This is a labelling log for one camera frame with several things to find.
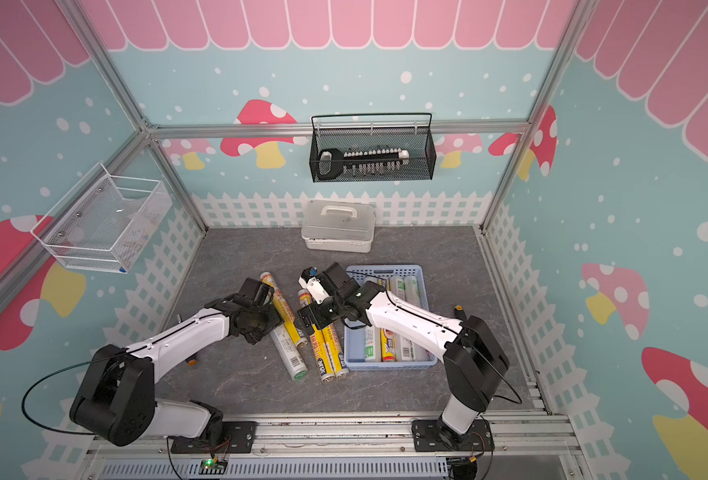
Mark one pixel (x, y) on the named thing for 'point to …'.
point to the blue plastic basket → (373, 349)
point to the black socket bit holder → (332, 163)
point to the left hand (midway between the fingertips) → (276, 328)
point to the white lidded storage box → (338, 226)
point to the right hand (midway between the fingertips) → (309, 316)
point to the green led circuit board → (212, 467)
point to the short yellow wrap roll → (286, 311)
